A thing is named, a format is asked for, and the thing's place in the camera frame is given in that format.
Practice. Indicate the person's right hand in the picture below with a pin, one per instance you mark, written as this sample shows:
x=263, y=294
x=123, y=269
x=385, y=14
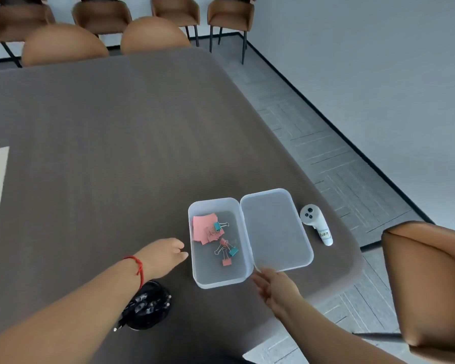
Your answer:
x=280, y=291

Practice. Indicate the person's left hand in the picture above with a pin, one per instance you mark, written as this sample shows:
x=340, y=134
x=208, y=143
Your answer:
x=159, y=257

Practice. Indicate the person's right fingers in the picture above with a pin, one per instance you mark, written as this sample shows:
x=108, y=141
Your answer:
x=266, y=281

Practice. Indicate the person's left thumb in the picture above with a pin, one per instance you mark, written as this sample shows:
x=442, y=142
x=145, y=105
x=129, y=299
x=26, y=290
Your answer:
x=181, y=256

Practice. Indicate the person's left forearm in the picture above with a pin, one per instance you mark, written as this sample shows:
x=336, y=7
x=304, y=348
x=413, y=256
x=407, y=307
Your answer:
x=68, y=318

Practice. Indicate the person's right forearm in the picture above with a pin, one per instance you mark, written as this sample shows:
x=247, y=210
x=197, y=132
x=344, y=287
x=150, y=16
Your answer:
x=326, y=341

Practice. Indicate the pink paper notes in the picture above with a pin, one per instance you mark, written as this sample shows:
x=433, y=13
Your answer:
x=203, y=227

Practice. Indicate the clear plastic box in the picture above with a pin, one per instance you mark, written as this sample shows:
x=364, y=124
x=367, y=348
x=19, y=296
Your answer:
x=216, y=274

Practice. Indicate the pink binder clip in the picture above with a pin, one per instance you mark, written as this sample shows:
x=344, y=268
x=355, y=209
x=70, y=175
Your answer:
x=226, y=262
x=223, y=242

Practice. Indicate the teal binder clip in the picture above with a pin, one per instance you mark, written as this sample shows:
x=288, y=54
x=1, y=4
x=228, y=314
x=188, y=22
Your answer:
x=233, y=251
x=217, y=226

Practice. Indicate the clear plastic lid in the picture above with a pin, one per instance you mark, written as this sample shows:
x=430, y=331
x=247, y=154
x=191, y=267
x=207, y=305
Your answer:
x=275, y=227

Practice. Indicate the black pen holder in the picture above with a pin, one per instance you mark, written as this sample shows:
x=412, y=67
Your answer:
x=151, y=310

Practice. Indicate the white handheld controller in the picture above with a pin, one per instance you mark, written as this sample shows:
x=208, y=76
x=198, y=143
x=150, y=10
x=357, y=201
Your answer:
x=314, y=221

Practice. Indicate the black pen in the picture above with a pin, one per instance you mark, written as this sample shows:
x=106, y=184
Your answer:
x=123, y=318

